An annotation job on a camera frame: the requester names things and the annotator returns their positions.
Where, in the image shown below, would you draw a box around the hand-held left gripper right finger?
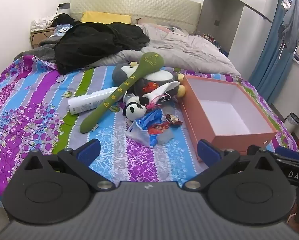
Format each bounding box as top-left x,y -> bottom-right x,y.
183,139 -> 275,191

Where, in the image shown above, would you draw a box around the blue white plastic bag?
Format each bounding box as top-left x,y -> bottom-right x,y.
126,110 -> 165,148

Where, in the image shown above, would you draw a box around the blue curtain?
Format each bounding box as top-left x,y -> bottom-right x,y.
249,0 -> 299,106

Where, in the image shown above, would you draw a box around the white knitted cloth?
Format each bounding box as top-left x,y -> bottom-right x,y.
142,81 -> 181,101

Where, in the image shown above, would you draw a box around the red snack packet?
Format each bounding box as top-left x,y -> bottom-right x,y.
148,121 -> 171,136

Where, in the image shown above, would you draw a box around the cardboard box nightstand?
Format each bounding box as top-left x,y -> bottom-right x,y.
30,26 -> 57,49

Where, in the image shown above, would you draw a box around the salmon cardboard box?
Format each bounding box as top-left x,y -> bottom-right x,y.
180,74 -> 279,156

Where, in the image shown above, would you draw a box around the grey white penguin plush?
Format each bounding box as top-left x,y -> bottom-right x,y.
112,61 -> 186,98

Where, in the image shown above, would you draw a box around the red foil wrapper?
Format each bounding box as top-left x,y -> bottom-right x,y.
143,82 -> 159,94

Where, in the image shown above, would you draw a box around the clear zip bag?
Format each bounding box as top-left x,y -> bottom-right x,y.
156,130 -> 175,145

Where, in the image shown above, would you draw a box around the dark grey blanket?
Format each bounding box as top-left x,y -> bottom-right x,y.
13,33 -> 65,63

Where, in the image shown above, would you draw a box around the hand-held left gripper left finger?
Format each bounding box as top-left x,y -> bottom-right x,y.
24,138 -> 115,191

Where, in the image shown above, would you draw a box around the blue panda print pillow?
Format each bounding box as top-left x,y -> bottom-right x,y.
53,24 -> 74,36

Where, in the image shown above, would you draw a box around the white trash bin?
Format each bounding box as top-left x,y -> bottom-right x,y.
284,112 -> 299,134

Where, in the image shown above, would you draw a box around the cream quilted headboard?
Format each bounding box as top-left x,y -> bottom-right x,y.
70,0 -> 202,34

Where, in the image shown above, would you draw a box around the grey duvet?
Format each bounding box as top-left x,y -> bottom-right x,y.
95,24 -> 241,77

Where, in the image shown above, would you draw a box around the brown candy wrapper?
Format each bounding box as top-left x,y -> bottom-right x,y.
165,114 -> 183,126

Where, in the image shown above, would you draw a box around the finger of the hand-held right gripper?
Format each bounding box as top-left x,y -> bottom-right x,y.
275,146 -> 299,159
247,144 -> 299,167

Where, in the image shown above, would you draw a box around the row of small bottles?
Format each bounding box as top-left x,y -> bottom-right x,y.
202,31 -> 228,53

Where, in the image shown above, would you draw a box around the black bag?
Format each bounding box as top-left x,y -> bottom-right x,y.
51,13 -> 76,28

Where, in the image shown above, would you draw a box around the green plush stick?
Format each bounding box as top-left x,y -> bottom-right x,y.
80,51 -> 165,135

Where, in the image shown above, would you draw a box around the white crumpled cloth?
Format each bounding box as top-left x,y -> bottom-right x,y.
31,16 -> 56,32

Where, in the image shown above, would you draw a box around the pink pillow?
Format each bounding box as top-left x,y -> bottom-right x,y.
136,17 -> 180,33

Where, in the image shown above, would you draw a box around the grey wardrobe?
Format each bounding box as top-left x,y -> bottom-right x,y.
197,0 -> 245,58

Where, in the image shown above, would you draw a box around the black clothing pile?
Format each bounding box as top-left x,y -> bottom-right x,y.
54,22 -> 150,75

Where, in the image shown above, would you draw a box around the pink feather toy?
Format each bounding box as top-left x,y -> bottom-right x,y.
146,94 -> 170,111

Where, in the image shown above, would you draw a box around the striped floral bed sheet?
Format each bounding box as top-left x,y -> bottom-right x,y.
0,54 -> 299,208

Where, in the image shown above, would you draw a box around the white plastic bottle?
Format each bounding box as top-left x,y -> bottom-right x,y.
68,87 -> 126,116

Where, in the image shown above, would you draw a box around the yellow pillow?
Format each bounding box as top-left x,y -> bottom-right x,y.
81,11 -> 132,25

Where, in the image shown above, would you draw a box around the black rail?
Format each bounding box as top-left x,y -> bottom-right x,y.
244,2 -> 275,23

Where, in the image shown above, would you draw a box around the small panda plush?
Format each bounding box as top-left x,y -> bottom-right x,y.
122,95 -> 150,118

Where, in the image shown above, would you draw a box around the hanging clothes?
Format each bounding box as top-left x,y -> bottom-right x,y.
278,0 -> 299,53

